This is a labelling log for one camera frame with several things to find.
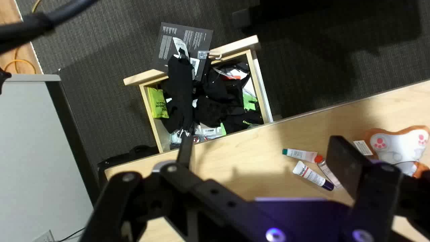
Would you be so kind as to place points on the black clothes pile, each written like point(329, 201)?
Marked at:
point(219, 98)

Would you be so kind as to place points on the open light wooden drawer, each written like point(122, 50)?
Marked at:
point(264, 94)

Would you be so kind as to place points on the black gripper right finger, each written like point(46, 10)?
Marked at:
point(371, 197)

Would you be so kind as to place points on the white tube dark cap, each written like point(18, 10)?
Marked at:
point(311, 175)

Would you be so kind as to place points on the green packet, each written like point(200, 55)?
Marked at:
point(156, 103)

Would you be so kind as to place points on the white tube teal cap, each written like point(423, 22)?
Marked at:
point(298, 155)

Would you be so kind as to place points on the grey white cabinet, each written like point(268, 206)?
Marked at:
point(31, 156)

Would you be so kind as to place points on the black printed card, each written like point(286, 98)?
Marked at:
point(196, 38)

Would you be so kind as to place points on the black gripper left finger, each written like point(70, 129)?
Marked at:
point(135, 202)

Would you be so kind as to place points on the white tube red cap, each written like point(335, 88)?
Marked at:
point(327, 170)

